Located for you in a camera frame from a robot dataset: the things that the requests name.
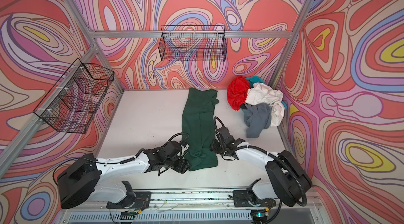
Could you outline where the green t shirt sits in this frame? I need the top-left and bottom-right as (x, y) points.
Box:
(182, 88), (219, 171)

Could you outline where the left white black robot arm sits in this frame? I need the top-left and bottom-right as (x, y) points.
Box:
(56, 138), (191, 209)

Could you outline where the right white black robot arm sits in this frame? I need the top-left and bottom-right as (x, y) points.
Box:
(211, 126), (312, 207)

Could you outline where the grey t shirt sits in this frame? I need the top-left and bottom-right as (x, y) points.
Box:
(241, 103), (272, 138)

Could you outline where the red t shirt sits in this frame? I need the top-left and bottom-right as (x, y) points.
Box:
(227, 76), (250, 111)

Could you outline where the white t shirt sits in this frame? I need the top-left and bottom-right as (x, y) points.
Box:
(245, 83), (286, 127)

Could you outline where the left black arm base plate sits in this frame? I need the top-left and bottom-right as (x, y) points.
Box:
(106, 191), (152, 210)

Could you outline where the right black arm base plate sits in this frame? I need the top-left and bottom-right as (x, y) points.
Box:
(228, 189), (277, 209)

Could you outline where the aluminium front rail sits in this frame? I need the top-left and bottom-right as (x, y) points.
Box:
(53, 188), (331, 224)

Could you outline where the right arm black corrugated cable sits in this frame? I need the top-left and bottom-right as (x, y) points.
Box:
(213, 116), (307, 224)

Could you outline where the black wire basket back wall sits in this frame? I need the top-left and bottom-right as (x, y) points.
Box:
(158, 25), (228, 62)

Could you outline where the black wire basket wall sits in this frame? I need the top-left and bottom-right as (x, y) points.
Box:
(158, 25), (228, 62)
(33, 58), (115, 134)

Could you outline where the black wire basket left wall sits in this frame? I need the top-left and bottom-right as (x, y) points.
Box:
(33, 58), (115, 134)

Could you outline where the aluminium frame back beam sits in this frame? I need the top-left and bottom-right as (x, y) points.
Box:
(89, 30), (294, 39)

